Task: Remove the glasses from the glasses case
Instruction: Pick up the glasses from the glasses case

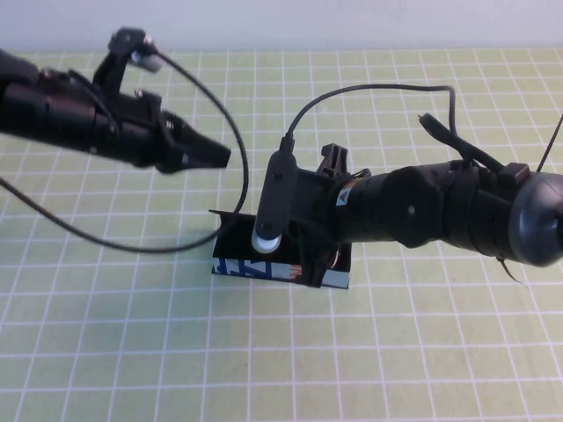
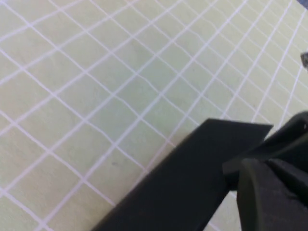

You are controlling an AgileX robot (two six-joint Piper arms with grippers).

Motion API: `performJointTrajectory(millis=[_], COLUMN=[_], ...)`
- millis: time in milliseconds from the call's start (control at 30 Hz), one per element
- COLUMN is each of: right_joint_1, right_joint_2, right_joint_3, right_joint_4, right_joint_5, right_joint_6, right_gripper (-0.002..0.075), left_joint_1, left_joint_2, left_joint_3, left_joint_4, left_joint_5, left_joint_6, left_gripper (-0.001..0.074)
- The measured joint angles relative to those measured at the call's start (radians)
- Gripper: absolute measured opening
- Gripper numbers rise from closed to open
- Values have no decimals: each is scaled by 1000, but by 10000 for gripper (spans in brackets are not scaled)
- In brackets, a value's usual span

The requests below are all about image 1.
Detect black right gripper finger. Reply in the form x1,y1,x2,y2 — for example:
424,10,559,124
302,252,327,289
295,222,311,266

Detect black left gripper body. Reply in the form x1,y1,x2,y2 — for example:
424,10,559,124
93,90,191,175

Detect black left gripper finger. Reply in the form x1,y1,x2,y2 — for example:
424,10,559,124
179,152,230,171
183,124,232,161

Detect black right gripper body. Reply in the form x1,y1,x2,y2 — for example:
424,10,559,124
289,142,353,248

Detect black glasses case printed front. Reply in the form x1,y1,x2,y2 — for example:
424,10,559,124
208,208,354,292

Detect black zip tie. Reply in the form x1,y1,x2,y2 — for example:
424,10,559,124
495,256,525,287

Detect green checked tablecloth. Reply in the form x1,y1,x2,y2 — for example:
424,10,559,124
0,47,563,422

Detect black left camera cable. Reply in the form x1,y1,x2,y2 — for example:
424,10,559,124
0,50,250,254

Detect black camera cable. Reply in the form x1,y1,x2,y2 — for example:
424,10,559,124
0,50,250,254
283,83,503,173

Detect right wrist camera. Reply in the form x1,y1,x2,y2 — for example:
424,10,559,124
250,149,301,255

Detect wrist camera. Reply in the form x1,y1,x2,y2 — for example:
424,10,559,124
250,149,301,255
108,26,165,75

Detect black left camera bracket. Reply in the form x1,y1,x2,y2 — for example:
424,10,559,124
92,46,133,96

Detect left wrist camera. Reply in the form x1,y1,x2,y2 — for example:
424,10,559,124
108,26,165,75

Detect black right camera cable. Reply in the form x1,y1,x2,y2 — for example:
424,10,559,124
283,83,503,173

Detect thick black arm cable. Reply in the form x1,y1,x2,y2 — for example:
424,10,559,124
418,113,507,173

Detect thin black wire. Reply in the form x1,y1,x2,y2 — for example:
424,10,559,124
537,112,563,173

